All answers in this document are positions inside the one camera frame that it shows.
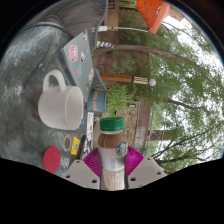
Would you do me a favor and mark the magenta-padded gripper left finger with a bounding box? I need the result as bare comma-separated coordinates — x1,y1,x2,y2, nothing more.
63,147,101,190

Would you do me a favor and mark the wooden lamp post white globe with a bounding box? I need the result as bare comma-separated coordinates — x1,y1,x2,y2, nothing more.
99,73,157,88

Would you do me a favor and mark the colourful sticker card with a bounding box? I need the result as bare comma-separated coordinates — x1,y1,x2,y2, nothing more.
78,114,86,130

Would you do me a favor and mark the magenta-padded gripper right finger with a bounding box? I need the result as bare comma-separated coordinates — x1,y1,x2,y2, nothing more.
125,146,167,190

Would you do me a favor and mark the green plant in blue pot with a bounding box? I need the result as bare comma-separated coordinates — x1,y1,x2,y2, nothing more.
86,84,134,114

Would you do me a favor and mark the orange patio umbrella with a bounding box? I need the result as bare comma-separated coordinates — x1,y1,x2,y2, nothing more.
98,0,174,35

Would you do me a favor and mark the small yellow packet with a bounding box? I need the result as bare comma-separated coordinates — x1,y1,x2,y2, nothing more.
70,136,81,156

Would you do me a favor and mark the dark-trunked branching green tree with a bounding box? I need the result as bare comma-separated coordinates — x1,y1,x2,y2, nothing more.
146,93,224,168

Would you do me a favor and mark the white ceramic mug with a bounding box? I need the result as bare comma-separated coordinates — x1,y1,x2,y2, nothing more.
37,69,84,131

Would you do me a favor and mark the flat round red coaster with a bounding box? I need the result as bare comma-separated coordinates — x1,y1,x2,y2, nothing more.
42,145,62,174

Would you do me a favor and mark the black laptop with stickers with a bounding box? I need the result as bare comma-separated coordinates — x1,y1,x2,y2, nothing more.
77,111,98,161

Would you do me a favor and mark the tan tape roll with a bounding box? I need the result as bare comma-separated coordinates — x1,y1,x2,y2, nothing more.
62,134,73,152

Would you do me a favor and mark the blue yellow striped cone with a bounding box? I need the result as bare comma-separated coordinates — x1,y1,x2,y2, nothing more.
96,40,115,49

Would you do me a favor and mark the tall leaning green tree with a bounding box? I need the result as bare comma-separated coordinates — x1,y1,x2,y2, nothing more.
93,19,224,88

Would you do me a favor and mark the green-capped coffee drink bottle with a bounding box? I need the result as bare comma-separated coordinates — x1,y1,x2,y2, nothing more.
97,116,129,192

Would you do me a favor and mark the grey laptop with stickers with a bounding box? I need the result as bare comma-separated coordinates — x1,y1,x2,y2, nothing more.
60,29,95,103

